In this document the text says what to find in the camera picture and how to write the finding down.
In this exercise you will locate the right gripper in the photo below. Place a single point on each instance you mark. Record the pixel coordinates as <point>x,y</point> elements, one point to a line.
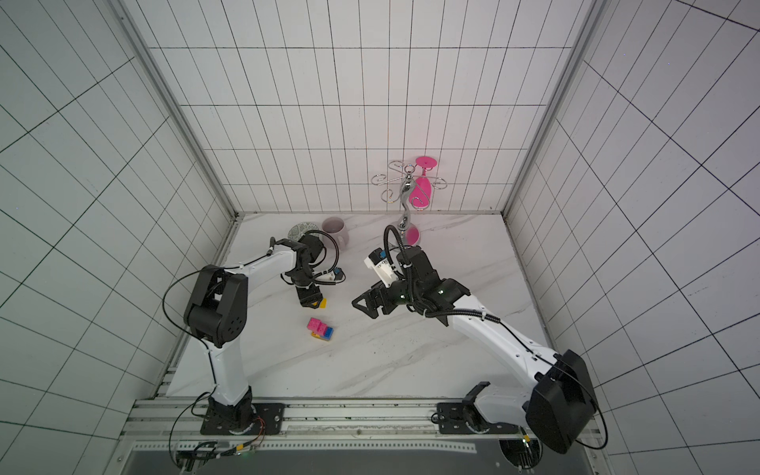
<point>385,294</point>

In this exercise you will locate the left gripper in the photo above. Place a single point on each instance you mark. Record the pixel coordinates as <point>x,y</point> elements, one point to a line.
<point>309,297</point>

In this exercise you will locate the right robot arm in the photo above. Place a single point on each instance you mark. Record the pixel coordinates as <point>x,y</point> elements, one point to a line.
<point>555,399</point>

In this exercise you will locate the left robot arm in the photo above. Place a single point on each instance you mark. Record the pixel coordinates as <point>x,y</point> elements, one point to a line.
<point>216,315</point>

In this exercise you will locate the pale pink mug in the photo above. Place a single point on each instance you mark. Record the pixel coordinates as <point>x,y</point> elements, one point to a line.
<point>336,228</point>

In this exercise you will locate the pink wine glass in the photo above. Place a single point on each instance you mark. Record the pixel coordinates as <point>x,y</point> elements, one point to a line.
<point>420,198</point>

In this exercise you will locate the silver cup holder stand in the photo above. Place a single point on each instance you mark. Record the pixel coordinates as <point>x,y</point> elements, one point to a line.
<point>397,189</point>

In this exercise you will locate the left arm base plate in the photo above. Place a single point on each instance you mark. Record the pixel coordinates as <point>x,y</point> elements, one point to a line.
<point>259,417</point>

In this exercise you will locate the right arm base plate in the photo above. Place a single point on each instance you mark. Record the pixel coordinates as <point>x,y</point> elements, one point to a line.
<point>454,415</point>

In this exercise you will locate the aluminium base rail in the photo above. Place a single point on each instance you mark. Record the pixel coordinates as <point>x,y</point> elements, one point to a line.
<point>313,424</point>

